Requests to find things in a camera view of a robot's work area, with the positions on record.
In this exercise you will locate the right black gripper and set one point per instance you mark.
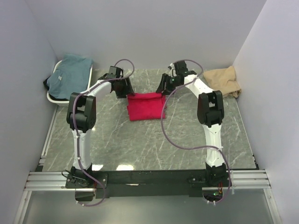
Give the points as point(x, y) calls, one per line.
point(167, 84)

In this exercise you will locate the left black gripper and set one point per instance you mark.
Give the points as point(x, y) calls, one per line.
point(122, 86)

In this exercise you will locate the red t shirt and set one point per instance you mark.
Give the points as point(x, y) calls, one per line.
point(145, 106)

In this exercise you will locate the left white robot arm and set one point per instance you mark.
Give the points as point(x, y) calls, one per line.
point(81, 115)

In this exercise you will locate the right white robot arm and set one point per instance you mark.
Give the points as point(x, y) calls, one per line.
point(210, 109)

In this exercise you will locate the teal blue t shirt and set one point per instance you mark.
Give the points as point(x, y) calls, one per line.
point(71, 75)

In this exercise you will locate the beige folded t shirt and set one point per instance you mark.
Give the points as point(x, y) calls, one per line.
point(223, 80)

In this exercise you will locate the black garment in basket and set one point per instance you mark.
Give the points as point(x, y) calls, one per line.
point(45, 83)

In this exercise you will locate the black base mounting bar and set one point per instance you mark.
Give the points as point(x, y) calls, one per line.
point(107, 184)

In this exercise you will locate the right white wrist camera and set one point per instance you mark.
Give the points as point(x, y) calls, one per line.
point(172, 72)

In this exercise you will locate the aluminium frame rail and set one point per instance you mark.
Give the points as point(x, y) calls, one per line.
point(241, 179)

